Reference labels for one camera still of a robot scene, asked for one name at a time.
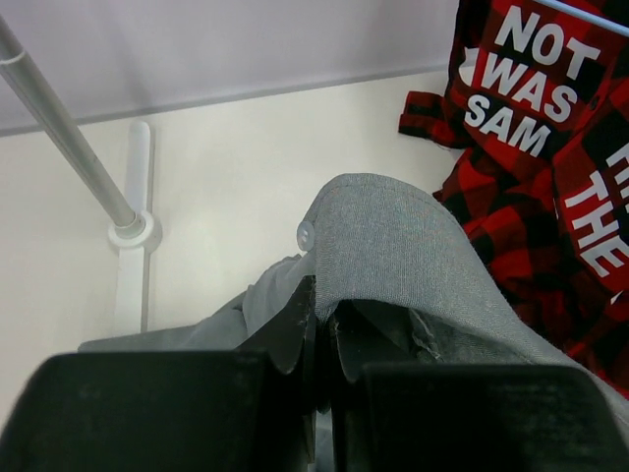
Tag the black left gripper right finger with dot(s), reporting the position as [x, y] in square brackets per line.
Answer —
[390, 412]

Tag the red black plaid shirt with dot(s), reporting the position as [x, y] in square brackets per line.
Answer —
[537, 102]

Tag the silver white clothes rack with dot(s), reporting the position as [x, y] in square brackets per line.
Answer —
[135, 233]

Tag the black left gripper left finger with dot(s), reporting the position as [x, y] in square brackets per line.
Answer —
[247, 409]

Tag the light blue wire hanger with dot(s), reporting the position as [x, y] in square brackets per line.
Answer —
[585, 16]

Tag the grey button shirt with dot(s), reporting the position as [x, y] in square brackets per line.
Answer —
[375, 238]

